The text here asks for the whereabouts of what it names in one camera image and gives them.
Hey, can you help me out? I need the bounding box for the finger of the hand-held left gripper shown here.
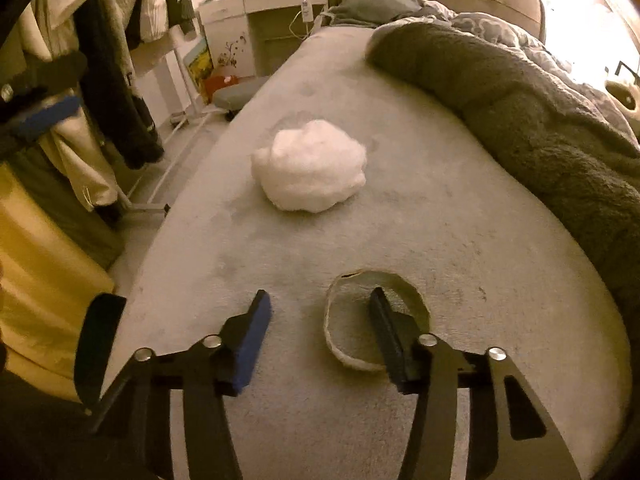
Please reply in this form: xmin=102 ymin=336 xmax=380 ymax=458
xmin=0 ymin=52 xmax=88 ymax=106
xmin=0 ymin=95 xmax=83 ymax=161

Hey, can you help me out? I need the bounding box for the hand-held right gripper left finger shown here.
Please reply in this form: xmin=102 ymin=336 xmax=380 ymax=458
xmin=90 ymin=289 xmax=273 ymax=480

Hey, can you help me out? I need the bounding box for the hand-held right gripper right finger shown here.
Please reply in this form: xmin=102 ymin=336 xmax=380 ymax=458
xmin=369 ymin=287 xmax=583 ymax=480

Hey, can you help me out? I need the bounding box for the cardboard tape ring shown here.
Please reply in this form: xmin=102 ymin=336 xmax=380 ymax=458
xmin=324 ymin=270 xmax=431 ymax=373

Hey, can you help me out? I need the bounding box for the white tissue ball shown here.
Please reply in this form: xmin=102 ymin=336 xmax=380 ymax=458
xmin=250 ymin=119 xmax=368 ymax=212

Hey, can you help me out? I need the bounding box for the black hanging garment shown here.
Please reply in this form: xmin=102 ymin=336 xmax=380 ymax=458
xmin=75 ymin=0 xmax=166 ymax=171

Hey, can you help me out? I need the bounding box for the cream hanging garment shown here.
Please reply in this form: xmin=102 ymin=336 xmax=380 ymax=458
xmin=37 ymin=110 xmax=123 ymax=213

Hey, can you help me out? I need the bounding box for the olive garment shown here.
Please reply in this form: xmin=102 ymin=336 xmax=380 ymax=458
xmin=10 ymin=145 xmax=126 ymax=271

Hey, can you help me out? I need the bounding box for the grey bed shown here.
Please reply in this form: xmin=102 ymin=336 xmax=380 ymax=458
xmin=107 ymin=25 xmax=633 ymax=480

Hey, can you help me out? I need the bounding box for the white quilted jacket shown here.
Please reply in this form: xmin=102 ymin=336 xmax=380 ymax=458
xmin=112 ymin=0 xmax=168 ymax=43

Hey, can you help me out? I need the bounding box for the white clothes rack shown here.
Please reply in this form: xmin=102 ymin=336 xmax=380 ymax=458
xmin=127 ymin=25 xmax=216 ymax=216

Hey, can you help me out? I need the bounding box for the yellow flower painting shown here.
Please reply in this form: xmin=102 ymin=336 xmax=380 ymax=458
xmin=184 ymin=35 xmax=216 ymax=103

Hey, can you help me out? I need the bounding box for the red bag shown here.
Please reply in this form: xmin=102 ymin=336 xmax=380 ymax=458
xmin=205 ymin=74 xmax=241 ymax=103

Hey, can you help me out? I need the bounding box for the grey cushioned stool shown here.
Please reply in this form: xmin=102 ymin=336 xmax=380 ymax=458
xmin=212 ymin=77 xmax=268 ymax=121

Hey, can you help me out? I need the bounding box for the white dressing table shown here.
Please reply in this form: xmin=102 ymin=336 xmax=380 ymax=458
xmin=197 ymin=0 xmax=331 ymax=78

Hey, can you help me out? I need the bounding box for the yellow garment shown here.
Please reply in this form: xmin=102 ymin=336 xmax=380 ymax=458
xmin=0 ymin=165 xmax=117 ymax=401

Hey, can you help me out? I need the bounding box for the grey fleece blanket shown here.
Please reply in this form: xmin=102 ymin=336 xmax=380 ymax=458
xmin=367 ymin=22 xmax=640 ymax=361

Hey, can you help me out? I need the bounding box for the grey-blue pillow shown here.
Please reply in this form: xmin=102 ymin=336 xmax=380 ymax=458
xmin=327 ymin=0 xmax=426 ymax=28

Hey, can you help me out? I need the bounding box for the blue patterned duvet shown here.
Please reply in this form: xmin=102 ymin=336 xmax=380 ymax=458
xmin=420 ymin=0 xmax=638 ymax=133

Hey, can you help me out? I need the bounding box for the white corded controller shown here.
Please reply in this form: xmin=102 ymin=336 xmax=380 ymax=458
xmin=290 ymin=0 xmax=316 ymax=38

